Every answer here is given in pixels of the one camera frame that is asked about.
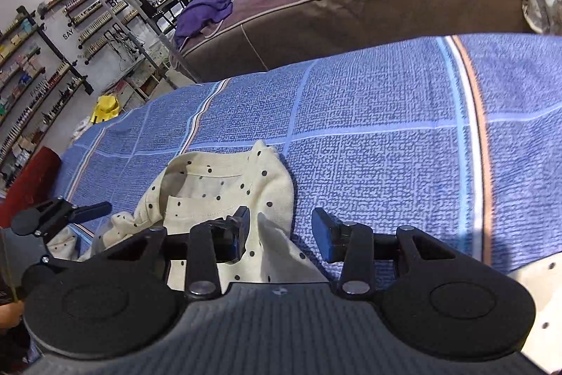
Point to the blue plaid bed sheet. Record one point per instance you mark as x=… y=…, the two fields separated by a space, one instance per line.
x=459 y=136

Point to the yellow object on floor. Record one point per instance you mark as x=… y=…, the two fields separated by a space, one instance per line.
x=106 y=108

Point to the cream polka dot garment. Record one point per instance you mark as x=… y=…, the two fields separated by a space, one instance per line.
x=200 y=186

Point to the wall shelves with bottles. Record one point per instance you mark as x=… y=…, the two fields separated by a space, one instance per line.
x=57 y=58

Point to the red knit cardigan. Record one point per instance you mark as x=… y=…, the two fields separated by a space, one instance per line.
x=32 y=186

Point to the person's left hand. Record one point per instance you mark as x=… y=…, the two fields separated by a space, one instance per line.
x=11 y=315

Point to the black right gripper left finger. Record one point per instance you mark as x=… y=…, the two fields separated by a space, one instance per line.
x=127 y=297

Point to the purple cloth on bed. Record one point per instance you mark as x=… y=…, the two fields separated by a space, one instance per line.
x=199 y=14

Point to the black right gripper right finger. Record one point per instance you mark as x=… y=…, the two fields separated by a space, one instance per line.
x=431 y=296

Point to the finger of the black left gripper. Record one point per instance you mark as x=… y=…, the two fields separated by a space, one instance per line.
x=80 y=215
x=45 y=219

